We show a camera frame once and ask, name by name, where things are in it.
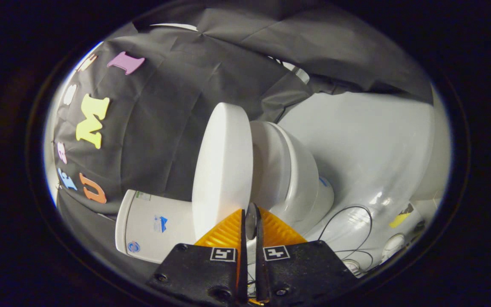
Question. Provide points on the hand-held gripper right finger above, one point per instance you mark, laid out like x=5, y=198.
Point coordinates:
x=301, y=268

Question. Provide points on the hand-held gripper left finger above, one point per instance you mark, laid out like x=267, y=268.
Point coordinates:
x=198, y=273

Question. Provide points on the white toilet lid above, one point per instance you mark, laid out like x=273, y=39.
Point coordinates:
x=224, y=166

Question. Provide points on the white toilet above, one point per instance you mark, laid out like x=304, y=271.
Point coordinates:
x=296, y=170

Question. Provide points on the white round floor device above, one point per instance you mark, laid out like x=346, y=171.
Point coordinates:
x=352, y=266
x=394, y=246

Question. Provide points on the yellow and black floor tape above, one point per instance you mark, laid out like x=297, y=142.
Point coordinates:
x=400, y=218

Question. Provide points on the black backdrop cloth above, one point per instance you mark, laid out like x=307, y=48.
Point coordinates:
x=164, y=128

